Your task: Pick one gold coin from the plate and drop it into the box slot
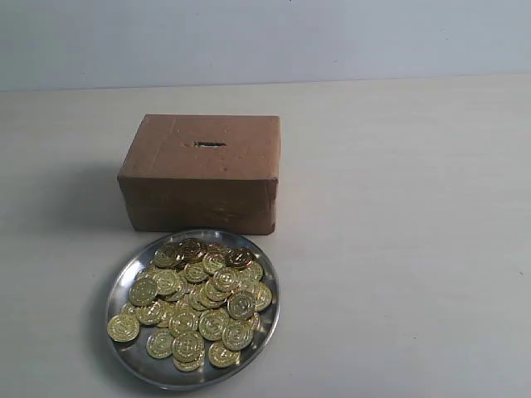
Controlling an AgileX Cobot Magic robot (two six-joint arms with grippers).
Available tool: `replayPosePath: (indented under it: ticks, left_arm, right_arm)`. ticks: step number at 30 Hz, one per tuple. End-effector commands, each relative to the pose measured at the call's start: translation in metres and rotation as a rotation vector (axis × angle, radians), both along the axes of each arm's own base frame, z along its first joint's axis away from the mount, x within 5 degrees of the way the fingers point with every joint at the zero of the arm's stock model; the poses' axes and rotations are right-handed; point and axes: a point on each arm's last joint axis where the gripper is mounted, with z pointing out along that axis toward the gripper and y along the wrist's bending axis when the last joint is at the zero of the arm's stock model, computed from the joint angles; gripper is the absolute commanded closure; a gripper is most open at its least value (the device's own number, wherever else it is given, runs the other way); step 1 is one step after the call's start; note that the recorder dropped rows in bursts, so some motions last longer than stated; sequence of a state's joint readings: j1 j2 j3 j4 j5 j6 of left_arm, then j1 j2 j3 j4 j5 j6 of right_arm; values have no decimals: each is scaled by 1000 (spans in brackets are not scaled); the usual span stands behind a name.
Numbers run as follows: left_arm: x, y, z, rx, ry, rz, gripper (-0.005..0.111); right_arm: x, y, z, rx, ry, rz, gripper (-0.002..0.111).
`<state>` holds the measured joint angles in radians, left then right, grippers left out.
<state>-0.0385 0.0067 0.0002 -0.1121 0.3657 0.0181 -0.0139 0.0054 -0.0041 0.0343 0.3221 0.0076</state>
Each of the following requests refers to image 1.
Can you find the brown cardboard slotted box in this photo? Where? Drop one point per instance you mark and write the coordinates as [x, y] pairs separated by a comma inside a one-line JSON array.
[[192, 171]]

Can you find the dark gold coin back right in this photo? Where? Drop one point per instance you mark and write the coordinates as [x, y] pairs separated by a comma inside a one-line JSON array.
[[239, 258]]

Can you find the dark tilted gold coin right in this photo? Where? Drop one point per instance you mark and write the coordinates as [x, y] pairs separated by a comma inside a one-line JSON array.
[[241, 305]]

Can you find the round steel plate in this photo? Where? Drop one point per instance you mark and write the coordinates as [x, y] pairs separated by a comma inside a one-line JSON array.
[[163, 374]]

